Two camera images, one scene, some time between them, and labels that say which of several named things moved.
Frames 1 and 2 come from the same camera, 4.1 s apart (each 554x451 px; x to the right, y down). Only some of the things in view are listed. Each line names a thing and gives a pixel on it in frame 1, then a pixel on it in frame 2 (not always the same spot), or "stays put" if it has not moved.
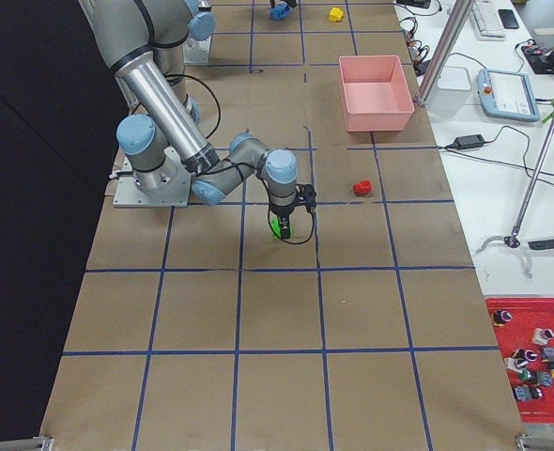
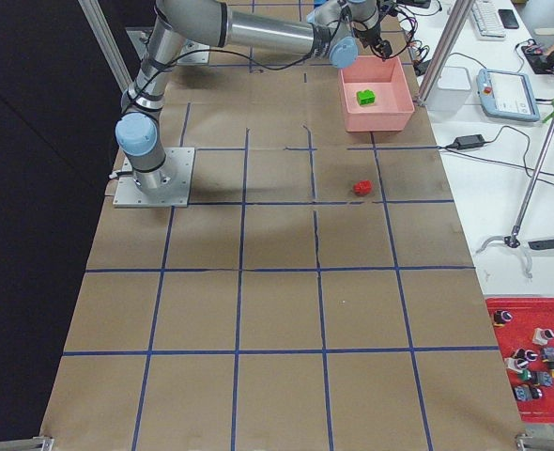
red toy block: [362, 188] stays put
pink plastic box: [376, 96] stays put
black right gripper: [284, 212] to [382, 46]
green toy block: [277, 227] to [365, 98]
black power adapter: [468, 142] stays put
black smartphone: [508, 19] stays put
